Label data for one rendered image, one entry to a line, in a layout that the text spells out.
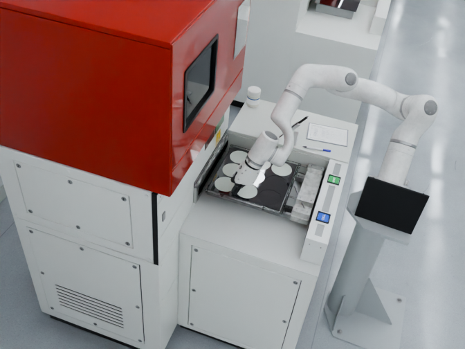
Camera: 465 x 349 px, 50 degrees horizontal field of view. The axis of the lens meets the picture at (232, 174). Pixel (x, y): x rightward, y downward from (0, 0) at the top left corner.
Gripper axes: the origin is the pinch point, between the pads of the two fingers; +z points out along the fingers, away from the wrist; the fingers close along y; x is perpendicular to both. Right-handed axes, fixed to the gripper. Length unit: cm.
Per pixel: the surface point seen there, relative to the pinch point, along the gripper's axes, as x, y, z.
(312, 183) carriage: -1.0, 37.5, -13.0
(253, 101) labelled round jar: 54, 22, -20
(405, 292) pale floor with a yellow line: -23, 140, 36
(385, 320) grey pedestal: -38, 116, 44
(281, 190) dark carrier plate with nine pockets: -3.6, 20.3, -7.2
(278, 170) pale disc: 9.5, 24.2, -9.0
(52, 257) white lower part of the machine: 7, -62, 63
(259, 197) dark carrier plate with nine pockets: -5.7, 9.5, -2.1
